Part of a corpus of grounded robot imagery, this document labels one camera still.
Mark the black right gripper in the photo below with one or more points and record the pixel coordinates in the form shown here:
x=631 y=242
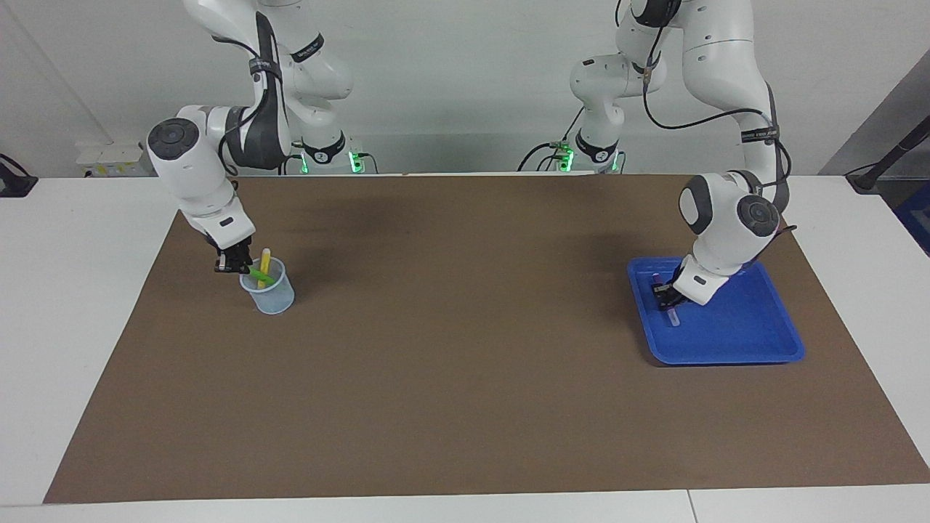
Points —
x=236 y=254

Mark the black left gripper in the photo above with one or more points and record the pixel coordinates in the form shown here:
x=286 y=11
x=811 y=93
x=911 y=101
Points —
x=672 y=287

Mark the purple pen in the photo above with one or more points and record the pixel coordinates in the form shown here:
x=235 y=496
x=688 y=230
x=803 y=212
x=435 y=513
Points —
x=674 y=317

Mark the green pen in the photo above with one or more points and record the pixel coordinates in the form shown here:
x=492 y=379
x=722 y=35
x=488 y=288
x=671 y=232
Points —
x=263 y=277

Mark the yellow pen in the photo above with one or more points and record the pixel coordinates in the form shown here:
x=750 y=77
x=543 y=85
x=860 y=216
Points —
x=264 y=258

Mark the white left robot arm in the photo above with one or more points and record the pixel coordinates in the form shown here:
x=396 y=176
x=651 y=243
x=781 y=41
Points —
x=726 y=232

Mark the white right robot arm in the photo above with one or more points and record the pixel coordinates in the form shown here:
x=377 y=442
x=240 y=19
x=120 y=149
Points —
x=189 y=167

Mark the blue plastic tray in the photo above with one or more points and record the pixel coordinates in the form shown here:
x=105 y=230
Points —
x=741 y=334

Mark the pale blue mesh pen cup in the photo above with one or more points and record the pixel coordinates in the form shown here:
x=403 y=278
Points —
x=277 y=301

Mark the white power strip box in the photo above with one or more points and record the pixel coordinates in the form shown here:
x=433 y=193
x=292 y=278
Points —
x=112 y=156

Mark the white base connector box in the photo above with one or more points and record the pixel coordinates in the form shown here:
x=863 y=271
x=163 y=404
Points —
x=355 y=156
x=563 y=156

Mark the brown table mat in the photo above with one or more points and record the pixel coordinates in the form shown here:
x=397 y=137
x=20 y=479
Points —
x=465 y=363

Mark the black table clamp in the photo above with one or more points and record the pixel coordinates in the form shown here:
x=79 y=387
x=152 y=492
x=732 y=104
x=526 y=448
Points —
x=14 y=181

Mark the blue box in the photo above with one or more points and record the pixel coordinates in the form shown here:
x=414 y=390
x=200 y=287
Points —
x=917 y=218

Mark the black stand leg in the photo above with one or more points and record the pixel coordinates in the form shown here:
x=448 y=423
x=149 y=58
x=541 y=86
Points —
x=897 y=149

